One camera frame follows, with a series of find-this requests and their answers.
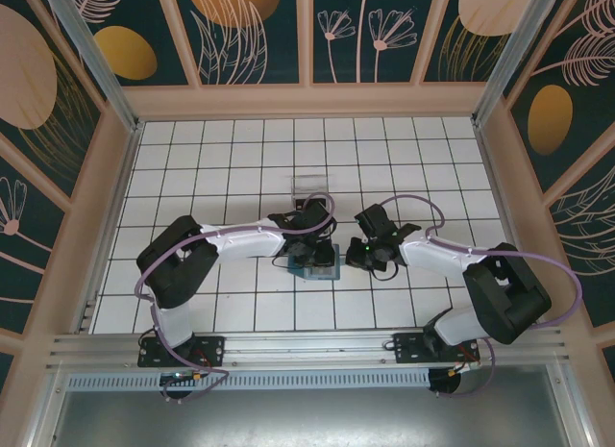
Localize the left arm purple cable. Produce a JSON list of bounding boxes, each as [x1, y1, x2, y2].
[[133, 191, 337, 405]]

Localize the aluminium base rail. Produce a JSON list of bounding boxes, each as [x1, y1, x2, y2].
[[45, 325, 571, 371]]

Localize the slotted grey cable duct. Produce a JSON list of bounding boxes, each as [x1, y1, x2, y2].
[[64, 368, 431, 391]]

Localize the aluminium frame post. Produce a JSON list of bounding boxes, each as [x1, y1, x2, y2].
[[37, 0, 145, 134], [470, 0, 571, 127]]

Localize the grey metal sheet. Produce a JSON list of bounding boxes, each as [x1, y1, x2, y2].
[[45, 388, 585, 447]]

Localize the teal card holder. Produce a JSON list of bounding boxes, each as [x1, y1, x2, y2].
[[286, 244, 343, 283]]

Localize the clear acrylic card box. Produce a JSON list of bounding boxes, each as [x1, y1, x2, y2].
[[290, 173, 333, 211]]

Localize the orange plug connector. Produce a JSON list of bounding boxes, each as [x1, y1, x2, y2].
[[444, 360, 481, 377]]

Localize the small circuit board with LED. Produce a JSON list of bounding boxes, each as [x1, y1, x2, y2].
[[160, 368, 209, 388]]

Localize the aluminium side rail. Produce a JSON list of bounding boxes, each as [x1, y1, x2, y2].
[[74, 295, 101, 335]]

